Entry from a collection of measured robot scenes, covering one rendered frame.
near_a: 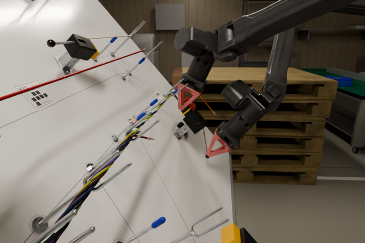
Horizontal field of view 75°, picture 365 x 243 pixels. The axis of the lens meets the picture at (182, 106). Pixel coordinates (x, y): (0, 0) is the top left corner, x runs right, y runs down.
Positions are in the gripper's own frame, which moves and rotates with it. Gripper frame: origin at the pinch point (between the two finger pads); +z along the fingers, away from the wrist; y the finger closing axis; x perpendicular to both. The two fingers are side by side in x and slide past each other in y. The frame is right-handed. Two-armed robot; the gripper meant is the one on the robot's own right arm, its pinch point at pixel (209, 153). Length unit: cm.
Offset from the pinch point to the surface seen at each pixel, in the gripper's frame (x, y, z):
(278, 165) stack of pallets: 81, -157, 23
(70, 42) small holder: -37.3, 27.5, -8.0
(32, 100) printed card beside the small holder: -31.4, 36.9, -0.8
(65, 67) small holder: -36.7, 25.2, -2.1
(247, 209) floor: 75, -115, 58
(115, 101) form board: -26.8, 17.0, 0.1
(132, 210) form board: -8.4, 35.0, 2.8
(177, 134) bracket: -10.9, 1.2, 2.1
